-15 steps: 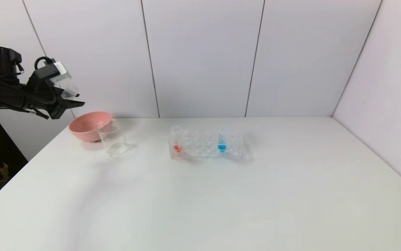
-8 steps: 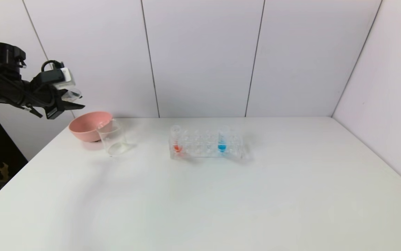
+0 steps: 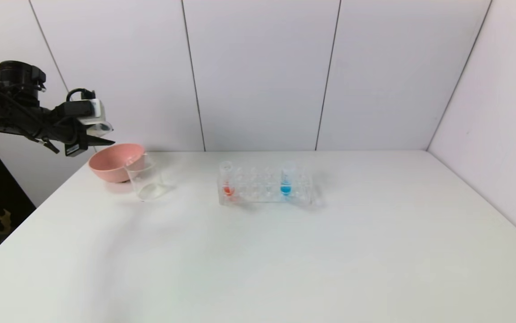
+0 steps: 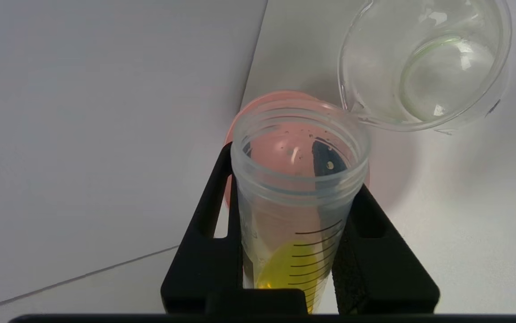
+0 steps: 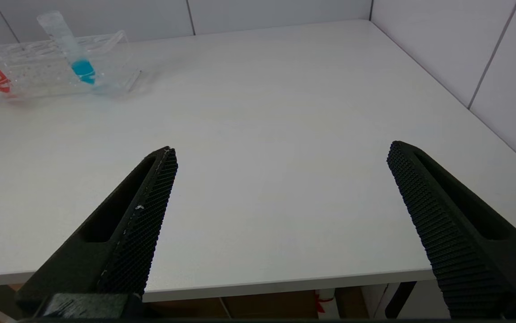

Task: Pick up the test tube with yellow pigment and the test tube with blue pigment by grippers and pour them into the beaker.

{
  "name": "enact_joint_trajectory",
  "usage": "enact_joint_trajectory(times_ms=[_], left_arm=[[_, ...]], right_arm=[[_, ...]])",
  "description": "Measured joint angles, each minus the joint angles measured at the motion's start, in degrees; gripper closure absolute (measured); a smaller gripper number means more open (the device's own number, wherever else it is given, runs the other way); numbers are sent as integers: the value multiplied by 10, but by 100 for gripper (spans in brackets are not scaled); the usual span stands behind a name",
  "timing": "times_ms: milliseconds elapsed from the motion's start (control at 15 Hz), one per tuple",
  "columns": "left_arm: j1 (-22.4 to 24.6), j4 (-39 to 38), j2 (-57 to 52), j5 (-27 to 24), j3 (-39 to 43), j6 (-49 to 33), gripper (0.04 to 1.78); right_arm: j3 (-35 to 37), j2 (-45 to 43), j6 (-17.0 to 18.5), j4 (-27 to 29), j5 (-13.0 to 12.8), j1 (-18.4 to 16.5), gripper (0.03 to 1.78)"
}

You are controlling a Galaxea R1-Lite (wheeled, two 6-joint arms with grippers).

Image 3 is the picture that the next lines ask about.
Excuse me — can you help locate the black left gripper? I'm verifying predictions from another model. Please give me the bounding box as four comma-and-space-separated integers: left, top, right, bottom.
42, 117, 116, 157

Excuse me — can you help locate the clear glass beaker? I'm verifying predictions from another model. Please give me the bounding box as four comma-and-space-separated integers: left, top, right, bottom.
125, 153, 169, 201

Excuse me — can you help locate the test tube with red pigment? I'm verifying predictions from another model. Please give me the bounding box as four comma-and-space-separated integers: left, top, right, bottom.
219, 161, 237, 198

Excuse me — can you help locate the clear plastic test tube rack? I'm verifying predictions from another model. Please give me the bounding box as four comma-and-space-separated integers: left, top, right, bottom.
217, 161, 314, 207

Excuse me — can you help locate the test tube with blue pigment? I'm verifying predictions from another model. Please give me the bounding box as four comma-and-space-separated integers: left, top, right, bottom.
279, 161, 295, 196

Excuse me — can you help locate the pink bowl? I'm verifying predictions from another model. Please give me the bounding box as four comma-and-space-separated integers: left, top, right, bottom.
88, 144, 146, 183

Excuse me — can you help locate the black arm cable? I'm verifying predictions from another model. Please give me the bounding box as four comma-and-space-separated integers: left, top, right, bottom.
66, 88, 95, 104

